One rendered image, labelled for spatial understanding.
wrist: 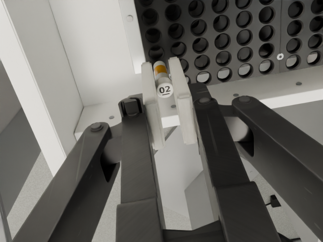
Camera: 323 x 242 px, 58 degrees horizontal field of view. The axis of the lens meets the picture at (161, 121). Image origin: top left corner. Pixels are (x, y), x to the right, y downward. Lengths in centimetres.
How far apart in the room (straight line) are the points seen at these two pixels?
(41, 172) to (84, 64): 123
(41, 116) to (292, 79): 24
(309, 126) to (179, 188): 102
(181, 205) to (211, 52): 136
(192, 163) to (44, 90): 119
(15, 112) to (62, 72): 51
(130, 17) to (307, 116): 36
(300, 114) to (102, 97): 36
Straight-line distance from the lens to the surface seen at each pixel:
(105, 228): 172
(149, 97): 15
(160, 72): 22
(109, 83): 32
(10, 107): 83
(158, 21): 24
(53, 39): 29
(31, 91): 24
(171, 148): 134
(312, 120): 53
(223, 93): 30
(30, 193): 162
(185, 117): 15
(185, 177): 144
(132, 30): 29
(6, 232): 59
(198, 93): 17
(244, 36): 28
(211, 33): 24
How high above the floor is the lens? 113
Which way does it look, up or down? 61 degrees down
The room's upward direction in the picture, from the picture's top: 172 degrees clockwise
